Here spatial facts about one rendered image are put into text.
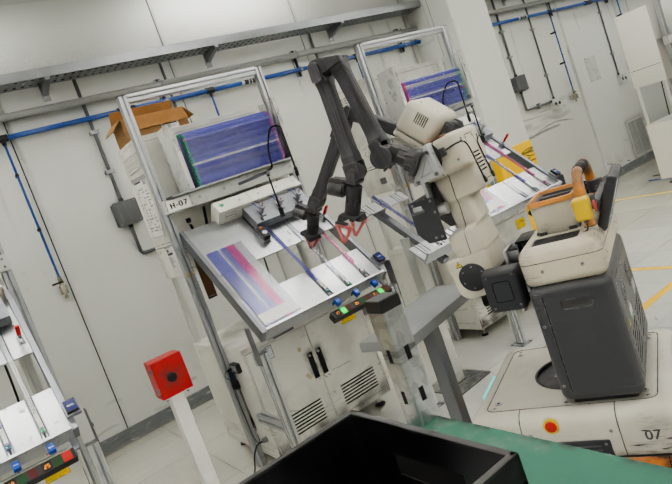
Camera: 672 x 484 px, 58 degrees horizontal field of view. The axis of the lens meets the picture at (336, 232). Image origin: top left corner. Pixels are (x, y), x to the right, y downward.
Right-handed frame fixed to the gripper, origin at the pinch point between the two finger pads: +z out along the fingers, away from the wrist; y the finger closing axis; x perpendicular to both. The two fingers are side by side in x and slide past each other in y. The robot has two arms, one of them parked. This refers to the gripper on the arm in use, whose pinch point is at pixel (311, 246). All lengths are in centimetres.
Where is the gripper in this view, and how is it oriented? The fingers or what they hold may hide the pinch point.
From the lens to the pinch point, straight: 289.3
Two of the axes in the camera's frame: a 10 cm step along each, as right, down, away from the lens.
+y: -7.7, 3.5, -5.4
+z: -0.7, 7.9, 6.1
